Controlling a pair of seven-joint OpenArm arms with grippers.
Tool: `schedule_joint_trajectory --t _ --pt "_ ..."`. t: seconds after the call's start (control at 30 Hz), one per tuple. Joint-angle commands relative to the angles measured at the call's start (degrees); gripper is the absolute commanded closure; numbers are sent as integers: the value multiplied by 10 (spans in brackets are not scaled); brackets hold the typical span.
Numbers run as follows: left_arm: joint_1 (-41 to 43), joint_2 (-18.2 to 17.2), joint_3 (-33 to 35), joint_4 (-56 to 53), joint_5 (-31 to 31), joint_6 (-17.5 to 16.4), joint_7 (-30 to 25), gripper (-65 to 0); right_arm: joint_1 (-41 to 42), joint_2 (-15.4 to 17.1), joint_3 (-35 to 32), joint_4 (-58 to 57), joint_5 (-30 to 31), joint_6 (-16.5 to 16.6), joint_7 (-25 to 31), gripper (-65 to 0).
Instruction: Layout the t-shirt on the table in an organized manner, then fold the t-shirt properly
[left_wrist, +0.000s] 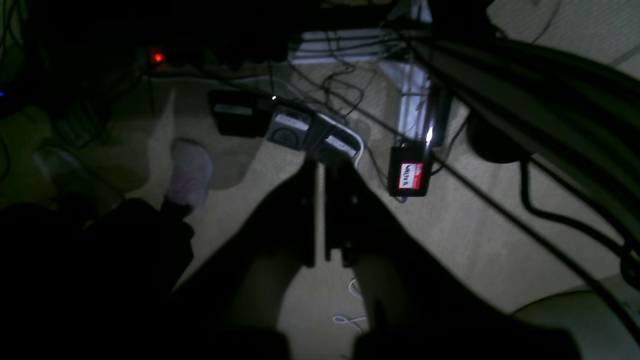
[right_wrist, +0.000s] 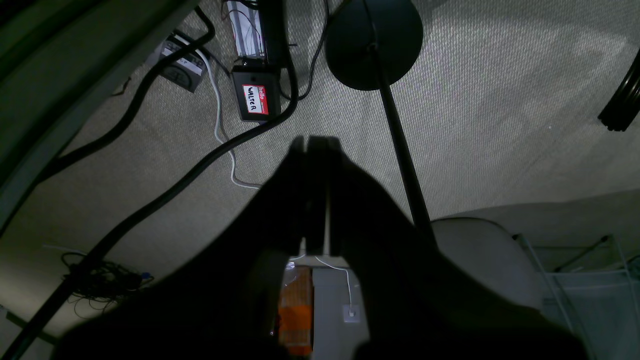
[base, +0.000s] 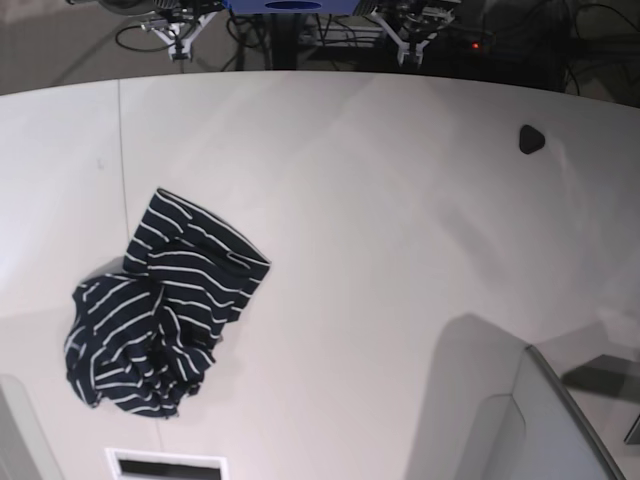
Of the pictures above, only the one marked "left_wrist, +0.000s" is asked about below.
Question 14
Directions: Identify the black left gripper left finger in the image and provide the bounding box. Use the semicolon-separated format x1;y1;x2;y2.
170;160;317;360

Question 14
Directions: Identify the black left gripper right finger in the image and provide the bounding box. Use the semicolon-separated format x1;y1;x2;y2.
325;162;581;360

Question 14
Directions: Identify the white sneaker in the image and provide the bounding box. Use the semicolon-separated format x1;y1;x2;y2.
165;139;213;212

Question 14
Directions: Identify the black box red label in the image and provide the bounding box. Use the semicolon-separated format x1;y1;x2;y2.
387;145;434;198

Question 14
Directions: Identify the person dark trouser leg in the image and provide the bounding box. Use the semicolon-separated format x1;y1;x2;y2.
1;199;194;360

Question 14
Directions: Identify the black round caster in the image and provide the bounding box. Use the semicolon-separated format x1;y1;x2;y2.
466;112;531;164

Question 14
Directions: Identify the black foot pedal middle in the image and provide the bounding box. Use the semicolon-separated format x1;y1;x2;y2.
265;105;313;151

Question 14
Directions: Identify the black foot pedal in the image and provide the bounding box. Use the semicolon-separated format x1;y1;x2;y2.
304;112;366;169
265;105;313;151
206;89;275;138

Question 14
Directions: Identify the black foot pedal left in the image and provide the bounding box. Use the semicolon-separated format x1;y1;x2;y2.
206;89;275;138

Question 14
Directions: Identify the black foot pedal right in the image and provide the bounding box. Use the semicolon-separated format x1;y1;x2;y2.
304;112;366;169

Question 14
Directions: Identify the red lit power strip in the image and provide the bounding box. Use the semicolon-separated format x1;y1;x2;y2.
135;46;208;68

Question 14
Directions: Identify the white cable on floor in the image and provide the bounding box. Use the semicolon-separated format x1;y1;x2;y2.
332;278;370;337

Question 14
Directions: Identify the thick black cable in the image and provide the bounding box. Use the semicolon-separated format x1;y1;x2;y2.
518;159;640;291

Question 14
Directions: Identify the aluminium frame leg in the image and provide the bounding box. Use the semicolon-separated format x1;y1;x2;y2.
290;0;453;148

